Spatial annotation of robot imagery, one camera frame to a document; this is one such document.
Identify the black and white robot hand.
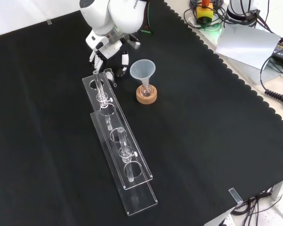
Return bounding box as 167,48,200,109
85,31,130,78

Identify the translucent plastic funnel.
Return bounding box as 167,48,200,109
129,59,157,95

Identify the black bench cloth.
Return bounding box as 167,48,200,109
0,0,283,226

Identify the yellow stop button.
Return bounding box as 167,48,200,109
195,0,214,24

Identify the clear acrylic funnel stand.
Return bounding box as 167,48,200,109
82,70,159,217

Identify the small round-bottom glass flask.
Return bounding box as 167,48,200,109
140,84,154,97

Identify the black ribbed power cable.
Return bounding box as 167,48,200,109
260,56,283,109

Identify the cork ring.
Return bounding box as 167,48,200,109
135,85,158,105

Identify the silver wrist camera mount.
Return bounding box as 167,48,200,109
125,34,142,50

